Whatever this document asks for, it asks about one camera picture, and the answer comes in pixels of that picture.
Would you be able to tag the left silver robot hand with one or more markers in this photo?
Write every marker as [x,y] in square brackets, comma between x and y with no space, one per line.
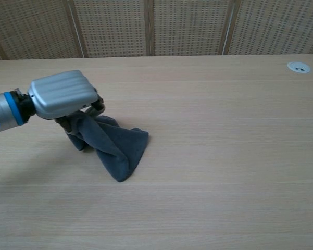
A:
[62,92]

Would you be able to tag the dark grey cloth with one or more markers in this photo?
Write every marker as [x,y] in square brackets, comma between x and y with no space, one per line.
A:
[114,145]

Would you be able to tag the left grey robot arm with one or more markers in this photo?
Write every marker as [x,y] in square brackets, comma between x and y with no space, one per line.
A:
[2,113]

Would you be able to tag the woven wooden folding screen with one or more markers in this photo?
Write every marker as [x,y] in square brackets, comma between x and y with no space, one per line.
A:
[156,26]

